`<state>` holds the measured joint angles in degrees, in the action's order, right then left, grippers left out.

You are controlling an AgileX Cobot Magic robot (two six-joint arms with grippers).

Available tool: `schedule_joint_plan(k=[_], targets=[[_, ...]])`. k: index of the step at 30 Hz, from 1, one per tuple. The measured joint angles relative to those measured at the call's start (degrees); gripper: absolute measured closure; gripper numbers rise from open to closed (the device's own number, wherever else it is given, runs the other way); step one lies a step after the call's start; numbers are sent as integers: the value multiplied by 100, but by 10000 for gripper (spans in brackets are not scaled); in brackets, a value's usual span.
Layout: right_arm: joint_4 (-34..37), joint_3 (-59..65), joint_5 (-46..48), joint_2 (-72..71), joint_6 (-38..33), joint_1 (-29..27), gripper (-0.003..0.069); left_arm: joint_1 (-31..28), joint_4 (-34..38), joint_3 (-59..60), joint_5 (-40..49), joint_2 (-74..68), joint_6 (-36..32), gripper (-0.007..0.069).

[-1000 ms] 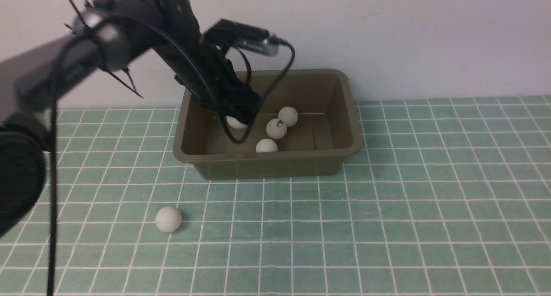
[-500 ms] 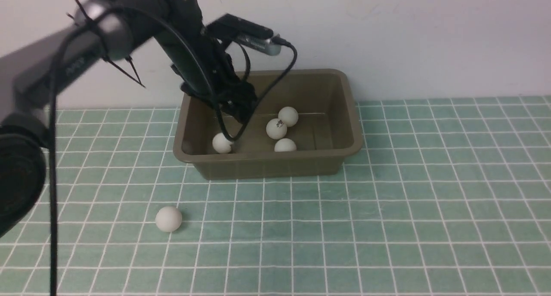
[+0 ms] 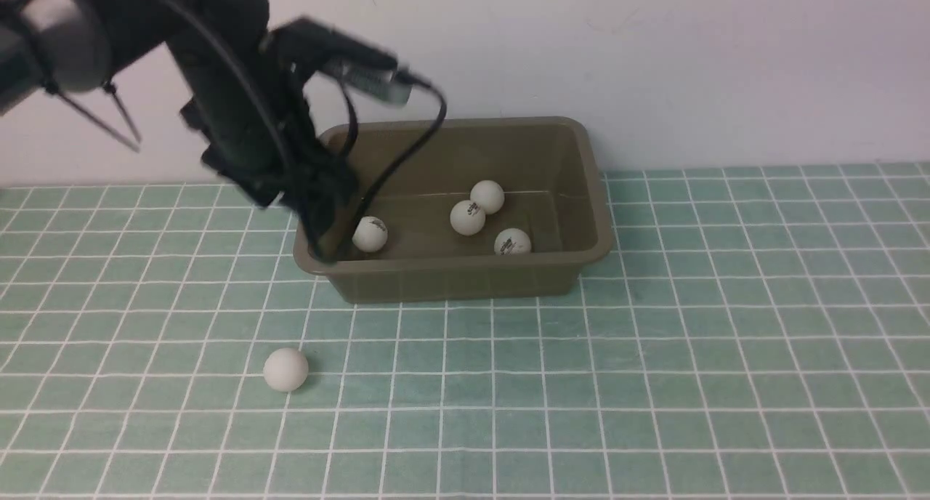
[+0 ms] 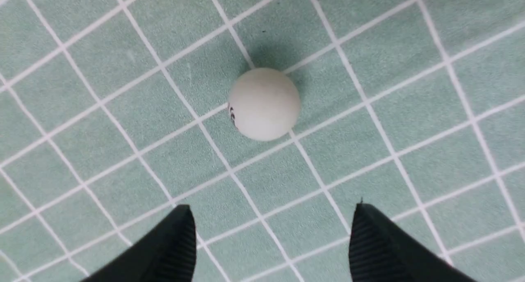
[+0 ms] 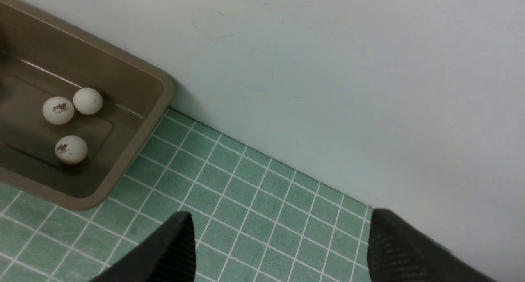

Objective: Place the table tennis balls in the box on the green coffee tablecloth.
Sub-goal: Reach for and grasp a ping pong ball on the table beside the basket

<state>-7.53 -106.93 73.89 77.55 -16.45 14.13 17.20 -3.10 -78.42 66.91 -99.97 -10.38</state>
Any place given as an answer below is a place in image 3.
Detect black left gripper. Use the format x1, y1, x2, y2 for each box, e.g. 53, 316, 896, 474
177, 28, 361, 265

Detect white ball marked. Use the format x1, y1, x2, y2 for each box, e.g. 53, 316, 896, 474
352, 215, 389, 254

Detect white ball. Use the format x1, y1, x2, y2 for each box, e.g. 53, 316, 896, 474
494, 227, 533, 256
262, 347, 310, 393
449, 199, 486, 236
469, 180, 506, 215

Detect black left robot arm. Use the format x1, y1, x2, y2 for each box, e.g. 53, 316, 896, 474
2, 0, 370, 262

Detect olive green plastic bin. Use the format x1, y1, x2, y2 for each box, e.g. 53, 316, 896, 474
293, 116, 615, 305

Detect green checkered table mat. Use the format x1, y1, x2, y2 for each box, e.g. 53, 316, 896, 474
1, 163, 929, 499

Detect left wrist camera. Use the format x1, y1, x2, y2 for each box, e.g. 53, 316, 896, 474
264, 16, 429, 106

